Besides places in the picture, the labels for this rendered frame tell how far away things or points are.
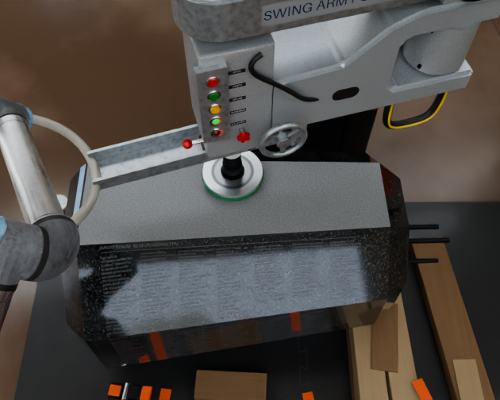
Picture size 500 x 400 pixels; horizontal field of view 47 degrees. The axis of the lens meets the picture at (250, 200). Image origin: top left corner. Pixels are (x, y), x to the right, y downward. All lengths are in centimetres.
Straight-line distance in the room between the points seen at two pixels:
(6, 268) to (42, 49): 286
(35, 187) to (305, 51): 80
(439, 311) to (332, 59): 152
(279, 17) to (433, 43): 55
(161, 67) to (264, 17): 231
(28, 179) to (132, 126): 198
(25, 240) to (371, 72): 103
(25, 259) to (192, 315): 96
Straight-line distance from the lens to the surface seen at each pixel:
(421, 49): 181
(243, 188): 198
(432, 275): 287
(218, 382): 253
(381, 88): 177
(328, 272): 202
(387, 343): 256
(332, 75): 164
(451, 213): 315
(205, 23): 137
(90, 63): 378
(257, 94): 157
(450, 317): 281
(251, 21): 139
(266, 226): 196
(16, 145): 156
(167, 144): 189
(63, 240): 126
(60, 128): 195
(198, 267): 198
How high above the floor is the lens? 259
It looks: 59 degrees down
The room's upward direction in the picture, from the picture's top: straight up
